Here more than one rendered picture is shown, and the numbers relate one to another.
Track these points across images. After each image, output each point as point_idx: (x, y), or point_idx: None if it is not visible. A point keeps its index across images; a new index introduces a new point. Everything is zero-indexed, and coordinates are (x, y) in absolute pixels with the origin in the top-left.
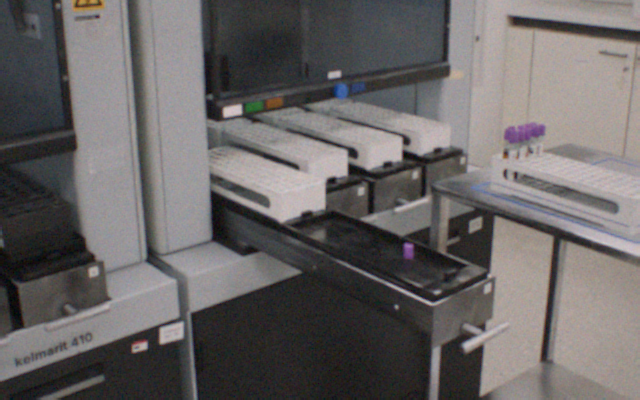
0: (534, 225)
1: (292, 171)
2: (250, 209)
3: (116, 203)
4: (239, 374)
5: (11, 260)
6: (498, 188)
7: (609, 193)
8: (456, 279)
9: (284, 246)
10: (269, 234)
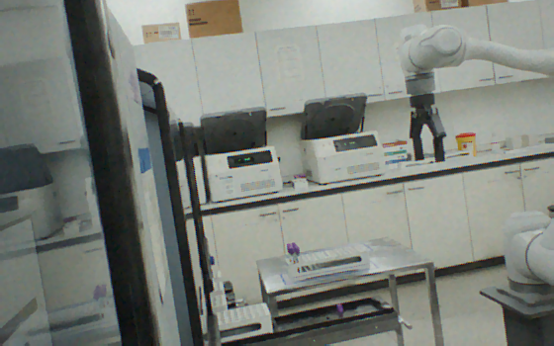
0: (336, 282)
1: (236, 309)
2: (244, 338)
3: None
4: None
5: None
6: (297, 279)
7: (355, 253)
8: (382, 302)
9: (286, 342)
10: (271, 342)
